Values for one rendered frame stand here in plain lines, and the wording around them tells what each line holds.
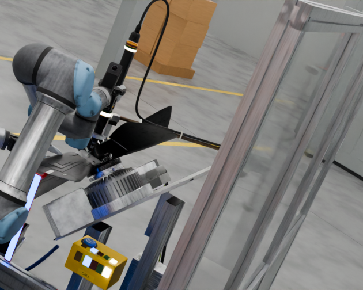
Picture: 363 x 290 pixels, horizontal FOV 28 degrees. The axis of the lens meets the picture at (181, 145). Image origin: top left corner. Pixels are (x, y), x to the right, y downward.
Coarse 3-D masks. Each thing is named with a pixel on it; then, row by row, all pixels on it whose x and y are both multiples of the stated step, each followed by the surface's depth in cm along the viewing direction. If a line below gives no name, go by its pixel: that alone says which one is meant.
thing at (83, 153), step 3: (81, 150) 268; (84, 150) 269; (78, 153) 266; (81, 153) 267; (84, 153) 268; (87, 153) 269; (81, 156) 265; (84, 156) 266; (90, 156) 268; (87, 159) 264; (90, 159) 266; (93, 159) 267; (96, 159) 268; (93, 162) 265; (96, 162) 266; (99, 162) 266
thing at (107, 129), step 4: (112, 112) 263; (112, 116) 261; (116, 116) 261; (108, 120) 262; (112, 120) 261; (116, 120) 262; (108, 124) 261; (112, 124) 261; (104, 128) 264; (108, 128) 262; (104, 132) 262; (108, 132) 263; (92, 136) 260; (96, 136) 260; (100, 136) 260; (104, 136) 262
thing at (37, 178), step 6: (36, 174) 234; (36, 180) 234; (36, 186) 234; (30, 192) 235; (30, 198) 235; (30, 204) 236; (18, 234) 239; (12, 240) 240; (12, 246) 240; (6, 252) 242; (12, 252) 241; (6, 258) 242
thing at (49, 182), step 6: (42, 174) 277; (48, 174) 276; (42, 180) 275; (48, 180) 274; (54, 180) 273; (60, 180) 273; (66, 180) 272; (30, 186) 275; (42, 186) 273; (48, 186) 272; (54, 186) 271; (36, 192) 272; (42, 192) 271
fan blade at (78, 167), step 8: (72, 152) 263; (48, 160) 254; (56, 160) 254; (64, 160) 255; (72, 160) 257; (80, 160) 260; (40, 168) 247; (48, 168) 247; (56, 168) 248; (64, 168) 250; (72, 168) 252; (80, 168) 254; (88, 168) 258; (56, 176) 242; (64, 176) 243; (72, 176) 245; (80, 176) 248
